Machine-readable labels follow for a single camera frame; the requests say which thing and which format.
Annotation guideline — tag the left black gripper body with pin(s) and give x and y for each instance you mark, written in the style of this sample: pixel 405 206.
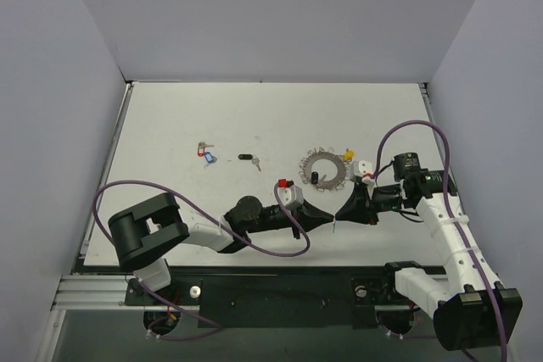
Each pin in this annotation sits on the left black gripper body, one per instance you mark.
pixel 297 218

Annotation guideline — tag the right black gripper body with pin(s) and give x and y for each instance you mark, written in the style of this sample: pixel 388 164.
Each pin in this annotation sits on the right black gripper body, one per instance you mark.
pixel 366 203

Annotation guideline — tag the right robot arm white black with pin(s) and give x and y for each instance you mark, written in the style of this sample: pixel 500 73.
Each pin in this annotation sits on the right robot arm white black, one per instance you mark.
pixel 475 310

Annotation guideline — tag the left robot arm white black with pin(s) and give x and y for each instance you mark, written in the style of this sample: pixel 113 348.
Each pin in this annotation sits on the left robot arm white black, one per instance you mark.
pixel 145 232

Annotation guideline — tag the round metal keyring disc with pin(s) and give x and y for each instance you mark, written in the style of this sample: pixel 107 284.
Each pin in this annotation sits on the round metal keyring disc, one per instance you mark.
pixel 324 161

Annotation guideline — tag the key black tag on disc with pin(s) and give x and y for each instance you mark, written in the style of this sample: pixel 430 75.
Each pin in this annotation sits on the key black tag on disc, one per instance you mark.
pixel 316 179

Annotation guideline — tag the yellow tag key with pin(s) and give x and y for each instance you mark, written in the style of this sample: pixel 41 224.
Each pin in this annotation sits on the yellow tag key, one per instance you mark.
pixel 348 155

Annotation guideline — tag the silver key black tag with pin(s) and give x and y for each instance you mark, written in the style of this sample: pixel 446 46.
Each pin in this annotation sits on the silver key black tag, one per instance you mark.
pixel 255 161

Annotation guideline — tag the blue tag key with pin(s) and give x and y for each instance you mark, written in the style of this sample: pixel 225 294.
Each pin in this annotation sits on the blue tag key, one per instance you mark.
pixel 209 159

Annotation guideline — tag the red tag key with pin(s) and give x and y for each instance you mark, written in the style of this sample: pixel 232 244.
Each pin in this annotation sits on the red tag key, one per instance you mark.
pixel 202 147

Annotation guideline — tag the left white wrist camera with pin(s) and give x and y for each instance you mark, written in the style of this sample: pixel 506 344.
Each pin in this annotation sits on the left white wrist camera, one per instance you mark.
pixel 289 195

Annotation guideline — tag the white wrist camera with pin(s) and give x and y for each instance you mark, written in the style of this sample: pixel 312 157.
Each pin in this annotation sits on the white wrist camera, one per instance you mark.
pixel 361 171
pixel 289 195

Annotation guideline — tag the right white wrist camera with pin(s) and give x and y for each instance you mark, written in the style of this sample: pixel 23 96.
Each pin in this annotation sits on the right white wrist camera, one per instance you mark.
pixel 361 171

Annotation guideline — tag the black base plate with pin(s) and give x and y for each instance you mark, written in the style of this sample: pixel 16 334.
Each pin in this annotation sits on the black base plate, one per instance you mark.
pixel 399 316

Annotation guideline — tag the aluminium frame rail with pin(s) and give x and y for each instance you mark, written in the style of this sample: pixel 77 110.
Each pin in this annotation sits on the aluminium frame rail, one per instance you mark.
pixel 85 294

